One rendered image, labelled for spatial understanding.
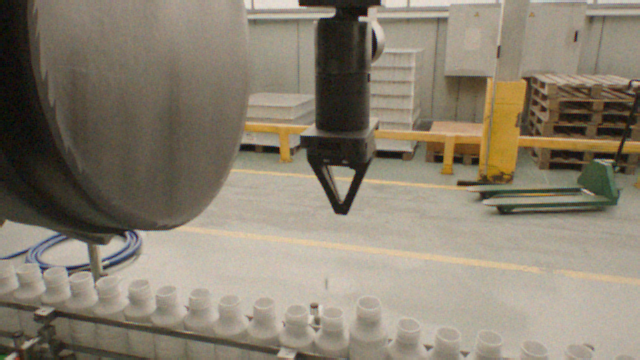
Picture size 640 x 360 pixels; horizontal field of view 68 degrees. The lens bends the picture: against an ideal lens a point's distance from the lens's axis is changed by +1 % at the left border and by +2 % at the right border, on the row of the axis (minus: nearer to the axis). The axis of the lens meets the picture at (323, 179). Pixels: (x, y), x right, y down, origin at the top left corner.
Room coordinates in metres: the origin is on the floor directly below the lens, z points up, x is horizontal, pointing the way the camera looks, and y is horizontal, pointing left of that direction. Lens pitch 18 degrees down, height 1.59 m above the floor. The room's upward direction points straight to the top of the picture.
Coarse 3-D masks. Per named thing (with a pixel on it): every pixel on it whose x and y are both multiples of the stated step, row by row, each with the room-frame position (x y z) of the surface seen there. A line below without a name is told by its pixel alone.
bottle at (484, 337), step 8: (480, 336) 0.59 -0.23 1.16; (488, 336) 0.60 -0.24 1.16; (496, 336) 0.59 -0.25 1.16; (480, 344) 0.57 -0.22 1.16; (488, 344) 0.56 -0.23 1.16; (496, 344) 0.56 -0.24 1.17; (472, 352) 0.59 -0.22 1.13; (480, 352) 0.57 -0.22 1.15; (488, 352) 0.56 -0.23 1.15; (496, 352) 0.56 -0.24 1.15
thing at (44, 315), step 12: (108, 276) 0.87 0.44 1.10; (120, 276) 0.91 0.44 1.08; (36, 312) 0.72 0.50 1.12; (48, 312) 0.72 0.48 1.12; (312, 312) 0.74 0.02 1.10; (48, 324) 0.72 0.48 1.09; (312, 324) 0.69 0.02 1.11; (12, 336) 0.66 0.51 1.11; (24, 336) 0.67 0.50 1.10; (36, 336) 0.70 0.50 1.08; (48, 336) 0.71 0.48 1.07; (12, 348) 0.66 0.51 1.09; (24, 348) 0.66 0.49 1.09; (48, 348) 0.71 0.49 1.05; (60, 348) 0.73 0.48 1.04; (288, 348) 0.62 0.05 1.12
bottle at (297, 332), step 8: (296, 304) 0.66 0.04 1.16; (288, 312) 0.66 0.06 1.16; (296, 312) 0.66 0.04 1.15; (304, 312) 0.66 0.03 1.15; (288, 320) 0.64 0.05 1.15; (296, 320) 0.63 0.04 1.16; (304, 320) 0.63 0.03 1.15; (288, 328) 0.63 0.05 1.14; (296, 328) 0.63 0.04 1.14; (304, 328) 0.63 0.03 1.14; (280, 336) 0.64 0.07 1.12; (288, 336) 0.63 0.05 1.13; (296, 336) 0.63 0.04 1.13; (304, 336) 0.63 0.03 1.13; (312, 336) 0.64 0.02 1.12; (280, 344) 0.63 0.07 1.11; (288, 344) 0.62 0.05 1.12; (296, 344) 0.62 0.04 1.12; (304, 344) 0.62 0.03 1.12; (312, 344) 0.63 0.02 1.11; (312, 352) 0.63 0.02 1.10
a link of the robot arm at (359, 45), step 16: (336, 16) 0.47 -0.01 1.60; (352, 16) 0.50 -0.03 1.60; (320, 32) 0.47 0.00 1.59; (336, 32) 0.46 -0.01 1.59; (352, 32) 0.46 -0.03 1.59; (368, 32) 0.47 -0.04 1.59; (320, 48) 0.47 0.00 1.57; (336, 48) 0.46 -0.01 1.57; (352, 48) 0.46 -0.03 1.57; (368, 48) 0.47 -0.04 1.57; (320, 64) 0.47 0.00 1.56; (336, 64) 0.46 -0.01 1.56; (352, 64) 0.46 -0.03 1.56; (368, 64) 0.47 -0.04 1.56
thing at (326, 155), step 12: (324, 144) 0.49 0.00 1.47; (312, 156) 0.47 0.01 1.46; (324, 156) 0.47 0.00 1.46; (336, 156) 0.46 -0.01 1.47; (372, 156) 0.47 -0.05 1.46; (312, 168) 0.47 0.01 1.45; (324, 168) 0.48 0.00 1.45; (360, 168) 0.46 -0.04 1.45; (324, 180) 0.48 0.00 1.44; (360, 180) 0.47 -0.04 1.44; (348, 192) 0.47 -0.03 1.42; (336, 204) 0.48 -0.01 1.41; (348, 204) 0.48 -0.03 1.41
